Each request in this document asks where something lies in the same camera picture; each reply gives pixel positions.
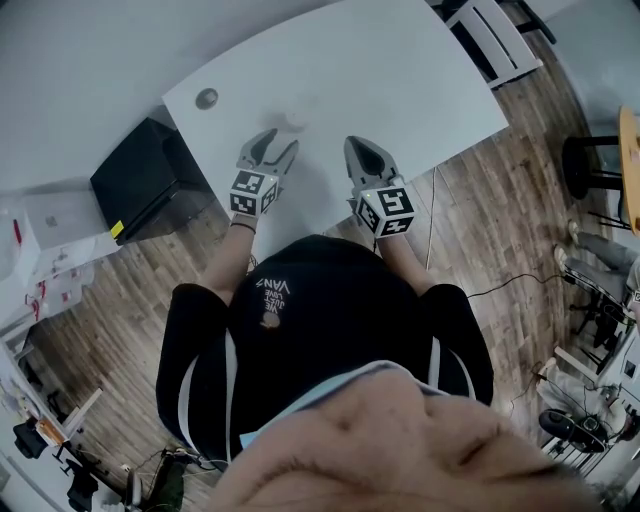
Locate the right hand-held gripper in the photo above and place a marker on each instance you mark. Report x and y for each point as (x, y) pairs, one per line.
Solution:
(387, 210)

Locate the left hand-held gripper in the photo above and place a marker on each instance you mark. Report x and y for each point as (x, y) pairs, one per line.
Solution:
(252, 192)

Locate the white cylindrical object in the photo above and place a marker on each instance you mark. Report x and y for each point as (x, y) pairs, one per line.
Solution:
(292, 120)

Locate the person's left forearm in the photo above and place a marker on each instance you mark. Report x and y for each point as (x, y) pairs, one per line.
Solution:
(235, 255)

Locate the person's right forearm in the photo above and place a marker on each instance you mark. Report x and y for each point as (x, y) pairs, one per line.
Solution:
(405, 260)

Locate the white flat box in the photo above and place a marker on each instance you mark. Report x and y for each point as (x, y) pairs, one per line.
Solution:
(55, 222)

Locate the black wrist band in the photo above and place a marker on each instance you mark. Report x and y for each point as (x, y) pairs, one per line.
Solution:
(242, 226)

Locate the black cabinet with yellow label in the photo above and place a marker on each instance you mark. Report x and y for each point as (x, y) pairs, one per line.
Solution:
(145, 175)

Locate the person's black shirt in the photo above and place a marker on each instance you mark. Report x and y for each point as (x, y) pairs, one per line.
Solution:
(325, 325)

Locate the white chair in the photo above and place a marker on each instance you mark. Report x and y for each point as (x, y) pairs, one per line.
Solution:
(495, 40)

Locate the black round stool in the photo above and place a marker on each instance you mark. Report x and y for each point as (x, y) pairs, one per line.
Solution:
(582, 167)

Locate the black office chair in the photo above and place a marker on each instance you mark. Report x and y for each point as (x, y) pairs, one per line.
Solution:
(537, 20)

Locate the round wooden table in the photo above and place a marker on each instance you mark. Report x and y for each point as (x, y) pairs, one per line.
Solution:
(629, 165)

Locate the person's face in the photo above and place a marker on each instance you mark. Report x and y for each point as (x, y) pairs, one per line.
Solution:
(400, 450)

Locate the black round device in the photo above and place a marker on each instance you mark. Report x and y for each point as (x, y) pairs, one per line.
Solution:
(570, 425)

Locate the small black chair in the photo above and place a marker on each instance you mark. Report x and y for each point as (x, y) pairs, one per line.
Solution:
(30, 440)

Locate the white desk leg frame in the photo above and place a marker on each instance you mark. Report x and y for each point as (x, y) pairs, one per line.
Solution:
(82, 410)

